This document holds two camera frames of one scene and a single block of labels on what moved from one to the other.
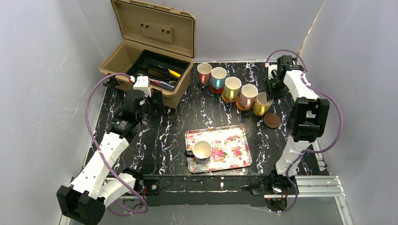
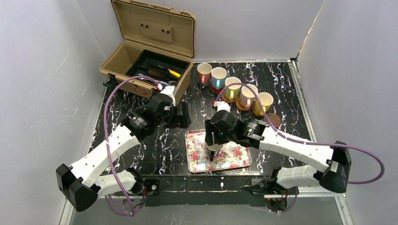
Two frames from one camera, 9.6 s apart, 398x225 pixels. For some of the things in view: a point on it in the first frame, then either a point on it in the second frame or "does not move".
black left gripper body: x=156 y=101 -> x=181 y=115
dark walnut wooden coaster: x=272 y=120 does not move
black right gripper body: x=276 y=88 -> x=212 y=140
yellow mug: x=261 y=104 does not move
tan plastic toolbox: x=159 y=43 does not move
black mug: x=201 y=152 -> x=213 y=150
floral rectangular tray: x=229 y=148 does not move
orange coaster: x=240 y=106 does not move
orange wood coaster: x=226 y=99 does not move
